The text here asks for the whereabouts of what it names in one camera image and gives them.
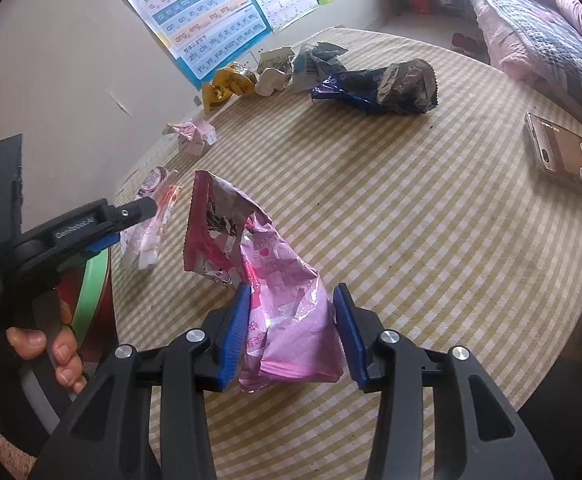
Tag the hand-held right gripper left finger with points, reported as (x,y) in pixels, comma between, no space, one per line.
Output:
(236,330)

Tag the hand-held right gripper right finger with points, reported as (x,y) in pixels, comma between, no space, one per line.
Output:
(348,335)

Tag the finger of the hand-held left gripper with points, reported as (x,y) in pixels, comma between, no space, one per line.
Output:
(102,246)
(136,210)

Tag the white pink striped packet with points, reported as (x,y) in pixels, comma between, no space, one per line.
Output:
(146,237)

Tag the red bin with green rim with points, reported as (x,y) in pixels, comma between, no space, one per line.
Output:
(91,290)

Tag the pale pink foil bag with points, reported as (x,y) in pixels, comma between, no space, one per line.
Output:
(286,320)

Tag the yellow snack wrapper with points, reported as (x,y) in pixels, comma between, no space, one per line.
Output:
(239,76)
(213,95)

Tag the person's left hand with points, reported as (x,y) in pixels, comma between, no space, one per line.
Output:
(66,355)

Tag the round yoghurt lid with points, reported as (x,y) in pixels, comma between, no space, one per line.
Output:
(153,180)

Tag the magenta foil wrapper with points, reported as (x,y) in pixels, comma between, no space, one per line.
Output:
(206,230)

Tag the crumpled pink white carton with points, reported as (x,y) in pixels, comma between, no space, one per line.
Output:
(193,136)

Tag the crumpled white blue carton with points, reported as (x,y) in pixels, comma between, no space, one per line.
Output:
(316,62)

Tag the dark blue foil wrapper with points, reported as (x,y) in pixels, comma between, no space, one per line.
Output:
(371,91)

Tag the smartphone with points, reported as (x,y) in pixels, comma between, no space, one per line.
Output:
(568,152)

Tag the red slippers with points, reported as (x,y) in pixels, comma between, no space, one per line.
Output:
(466,44)

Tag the pink bed sheet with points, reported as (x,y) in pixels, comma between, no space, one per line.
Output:
(501,55)

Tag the checked bed blanket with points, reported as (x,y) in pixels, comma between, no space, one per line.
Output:
(526,25)

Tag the blue alphabet wall poster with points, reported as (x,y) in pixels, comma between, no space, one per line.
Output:
(196,15)

